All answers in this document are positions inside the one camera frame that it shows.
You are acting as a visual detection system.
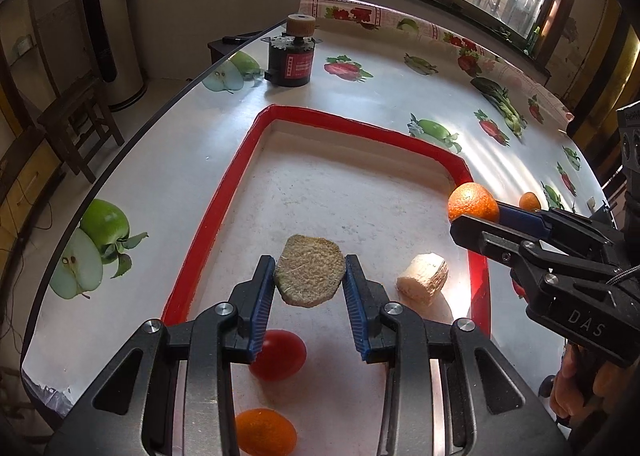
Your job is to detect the small tangerine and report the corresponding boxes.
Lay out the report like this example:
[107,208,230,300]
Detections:
[518,192,541,212]

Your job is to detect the large red tomato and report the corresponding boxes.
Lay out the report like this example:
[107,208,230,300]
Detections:
[250,329,307,382]

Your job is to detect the large round cork block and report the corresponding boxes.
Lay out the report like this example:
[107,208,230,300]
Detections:
[274,234,346,308]

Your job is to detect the pale cork chunk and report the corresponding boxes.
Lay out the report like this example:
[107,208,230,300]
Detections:
[396,252,449,306]

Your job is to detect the large orange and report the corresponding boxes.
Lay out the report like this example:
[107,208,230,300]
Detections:
[235,408,297,456]

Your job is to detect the person right hand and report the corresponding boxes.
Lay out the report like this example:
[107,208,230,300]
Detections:
[549,343,639,428]

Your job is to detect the red white tray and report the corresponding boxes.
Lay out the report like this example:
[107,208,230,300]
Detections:
[163,105,491,455]

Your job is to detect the dark red jar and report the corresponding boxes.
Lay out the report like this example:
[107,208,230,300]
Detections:
[265,14,316,88]

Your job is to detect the wooden stool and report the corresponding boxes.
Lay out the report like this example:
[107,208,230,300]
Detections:
[38,72,125,184]

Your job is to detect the white standing air conditioner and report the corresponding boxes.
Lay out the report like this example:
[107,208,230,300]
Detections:
[79,0,146,112]

